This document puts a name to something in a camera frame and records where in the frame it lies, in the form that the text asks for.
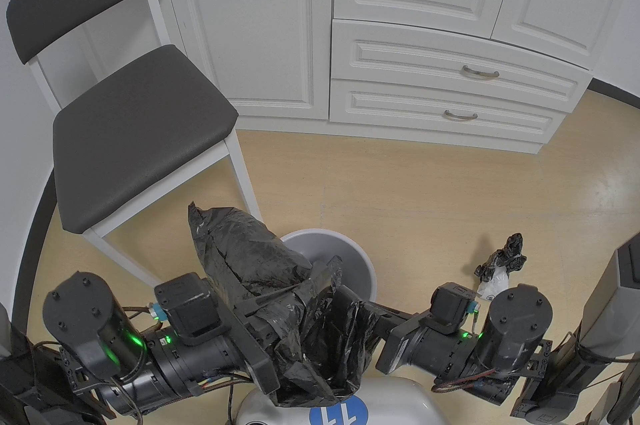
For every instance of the black plastic bag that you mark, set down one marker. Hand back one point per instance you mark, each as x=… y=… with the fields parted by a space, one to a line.
x=250 y=248

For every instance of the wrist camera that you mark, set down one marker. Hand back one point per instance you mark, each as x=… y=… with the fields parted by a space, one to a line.
x=450 y=305
x=187 y=303

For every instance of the white chair dark grey seat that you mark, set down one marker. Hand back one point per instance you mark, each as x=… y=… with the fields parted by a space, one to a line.
x=140 y=128

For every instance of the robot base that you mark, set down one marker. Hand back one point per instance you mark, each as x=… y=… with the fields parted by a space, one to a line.
x=400 y=403

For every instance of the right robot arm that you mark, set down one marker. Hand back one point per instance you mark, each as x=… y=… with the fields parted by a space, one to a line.
x=520 y=323

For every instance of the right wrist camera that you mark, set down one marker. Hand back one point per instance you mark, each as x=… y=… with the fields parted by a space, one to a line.
x=450 y=305

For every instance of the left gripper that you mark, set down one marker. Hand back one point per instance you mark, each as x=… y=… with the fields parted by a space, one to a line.
x=210 y=360

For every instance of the crumpled white printed wrapper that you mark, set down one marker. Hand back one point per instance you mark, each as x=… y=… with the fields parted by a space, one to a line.
x=492 y=287

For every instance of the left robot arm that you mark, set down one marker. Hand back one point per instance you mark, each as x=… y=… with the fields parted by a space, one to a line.
x=80 y=308

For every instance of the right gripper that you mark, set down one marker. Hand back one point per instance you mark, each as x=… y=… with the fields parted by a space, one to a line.
x=425 y=348

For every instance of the crumpled black plastic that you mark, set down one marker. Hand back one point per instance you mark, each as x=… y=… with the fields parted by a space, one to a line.
x=507 y=255

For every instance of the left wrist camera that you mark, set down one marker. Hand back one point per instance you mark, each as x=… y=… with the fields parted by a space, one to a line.
x=187 y=303

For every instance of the white trash bin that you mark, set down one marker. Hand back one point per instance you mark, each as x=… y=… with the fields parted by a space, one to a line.
x=352 y=258

